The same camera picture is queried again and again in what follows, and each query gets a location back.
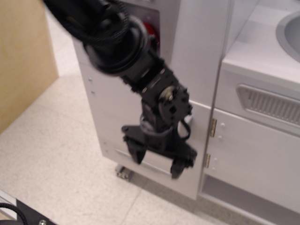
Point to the grey fridge door handle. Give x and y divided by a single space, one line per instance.
188 122

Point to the grey vent grille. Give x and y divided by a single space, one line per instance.
269 104

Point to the plywood panel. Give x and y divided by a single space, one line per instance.
27 64

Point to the white low fridge door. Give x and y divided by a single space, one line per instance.
114 105

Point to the grey toy sink basin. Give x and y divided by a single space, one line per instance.
288 34

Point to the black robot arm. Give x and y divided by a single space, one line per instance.
119 44

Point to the aluminium extrusion foot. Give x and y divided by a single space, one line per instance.
123 172

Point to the aluminium frame rail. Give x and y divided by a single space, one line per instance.
6 198

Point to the lower brass hinge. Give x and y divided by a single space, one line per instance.
206 161

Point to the white toy kitchen counter unit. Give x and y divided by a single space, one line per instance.
256 59

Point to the red toy strawberry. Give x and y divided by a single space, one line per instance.
151 32

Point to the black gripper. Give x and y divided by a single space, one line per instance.
168 143

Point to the brass hinge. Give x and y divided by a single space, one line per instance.
206 161
213 127

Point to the white oven cabinet door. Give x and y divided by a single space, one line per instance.
256 158

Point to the upper brass hinge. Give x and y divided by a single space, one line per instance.
213 127

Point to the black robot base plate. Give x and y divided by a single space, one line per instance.
25 215

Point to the white toy fridge cabinet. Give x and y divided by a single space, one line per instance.
198 43

